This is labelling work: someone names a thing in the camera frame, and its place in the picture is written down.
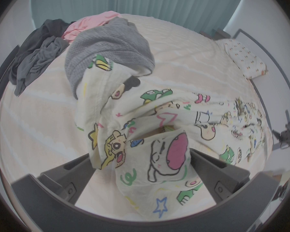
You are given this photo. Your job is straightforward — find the dark grey garment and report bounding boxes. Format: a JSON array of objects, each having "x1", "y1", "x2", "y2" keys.
[{"x1": 14, "y1": 36, "x2": 69, "y2": 97}]

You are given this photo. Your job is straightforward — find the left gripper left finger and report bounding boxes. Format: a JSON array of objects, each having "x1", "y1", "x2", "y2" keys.
[{"x1": 37, "y1": 152, "x2": 96, "y2": 205}]

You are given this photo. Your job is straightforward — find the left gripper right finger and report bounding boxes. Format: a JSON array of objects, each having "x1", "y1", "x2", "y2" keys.
[{"x1": 190, "y1": 149, "x2": 250, "y2": 203}]

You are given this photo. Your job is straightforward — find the blue-green curtain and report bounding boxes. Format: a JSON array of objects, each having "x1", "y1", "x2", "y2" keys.
[{"x1": 30, "y1": 0, "x2": 247, "y2": 36}]

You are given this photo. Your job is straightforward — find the black garment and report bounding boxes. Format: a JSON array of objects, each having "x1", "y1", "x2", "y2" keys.
[{"x1": 10, "y1": 19, "x2": 75, "y2": 85}]

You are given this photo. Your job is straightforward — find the bed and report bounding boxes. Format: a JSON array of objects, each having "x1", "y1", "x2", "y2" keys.
[{"x1": 0, "y1": 14, "x2": 290, "y2": 223}]

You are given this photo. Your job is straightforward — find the pink garment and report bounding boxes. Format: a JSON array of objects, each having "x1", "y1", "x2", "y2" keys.
[{"x1": 62, "y1": 11, "x2": 122, "y2": 43}]

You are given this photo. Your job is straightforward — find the white printed pyjama top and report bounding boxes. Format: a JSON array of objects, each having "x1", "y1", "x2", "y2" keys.
[{"x1": 75, "y1": 55, "x2": 272, "y2": 219}]

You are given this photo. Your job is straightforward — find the white printed pillow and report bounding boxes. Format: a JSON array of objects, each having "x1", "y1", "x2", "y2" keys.
[{"x1": 222, "y1": 39, "x2": 268, "y2": 80}]

